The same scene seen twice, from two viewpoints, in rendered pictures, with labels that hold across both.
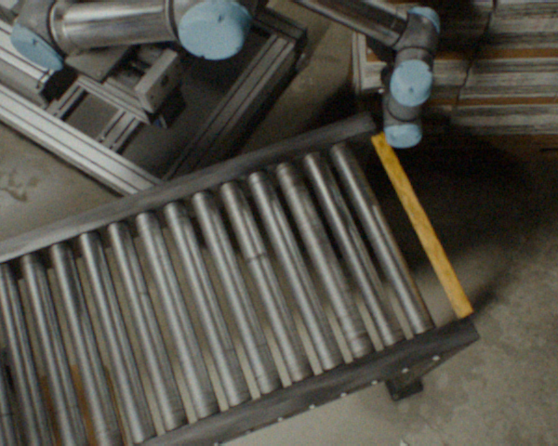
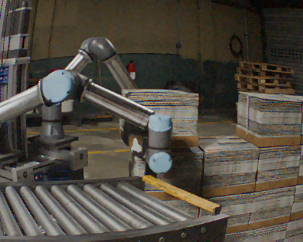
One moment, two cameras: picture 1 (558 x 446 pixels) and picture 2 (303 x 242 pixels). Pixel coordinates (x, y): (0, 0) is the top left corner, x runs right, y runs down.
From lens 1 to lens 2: 1.14 m
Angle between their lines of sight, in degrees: 62
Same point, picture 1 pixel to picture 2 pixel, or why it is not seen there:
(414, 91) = (161, 118)
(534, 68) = (233, 202)
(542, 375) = not seen: outside the picture
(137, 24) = (24, 94)
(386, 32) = (143, 114)
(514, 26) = (217, 171)
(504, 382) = not seen: outside the picture
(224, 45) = (61, 89)
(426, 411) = not seen: outside the picture
